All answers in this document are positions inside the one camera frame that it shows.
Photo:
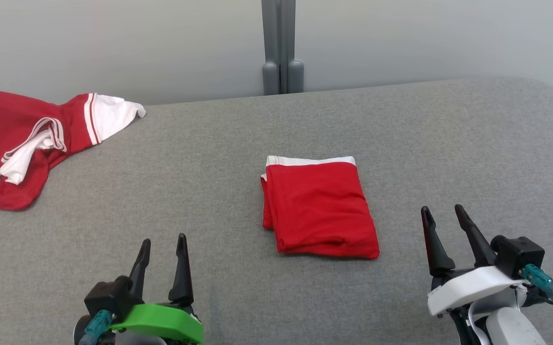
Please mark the teal camera connector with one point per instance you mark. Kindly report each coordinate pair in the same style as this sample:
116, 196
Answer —
539, 280
95, 326

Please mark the teal right camera connector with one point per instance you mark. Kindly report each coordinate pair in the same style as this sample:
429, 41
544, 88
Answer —
539, 280

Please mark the grey double partition post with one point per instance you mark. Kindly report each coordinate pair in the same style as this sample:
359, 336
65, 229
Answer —
278, 38

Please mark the teal left camera connector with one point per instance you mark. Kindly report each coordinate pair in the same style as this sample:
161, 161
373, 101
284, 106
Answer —
95, 326

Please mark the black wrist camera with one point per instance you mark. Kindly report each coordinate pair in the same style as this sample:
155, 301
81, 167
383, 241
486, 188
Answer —
520, 256
108, 297

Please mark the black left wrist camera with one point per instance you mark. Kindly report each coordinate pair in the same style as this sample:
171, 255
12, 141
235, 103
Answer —
108, 297

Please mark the red shorts with white band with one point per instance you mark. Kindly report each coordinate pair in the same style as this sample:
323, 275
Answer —
319, 211

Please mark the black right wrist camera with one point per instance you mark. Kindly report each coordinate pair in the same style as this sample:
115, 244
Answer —
520, 256

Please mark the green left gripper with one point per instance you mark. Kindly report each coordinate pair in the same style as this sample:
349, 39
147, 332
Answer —
166, 322

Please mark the red jersey with white sleeves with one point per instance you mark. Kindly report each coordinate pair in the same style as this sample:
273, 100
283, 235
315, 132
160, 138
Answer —
17, 115

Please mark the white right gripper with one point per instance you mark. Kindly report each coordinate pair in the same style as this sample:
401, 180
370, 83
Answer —
472, 287

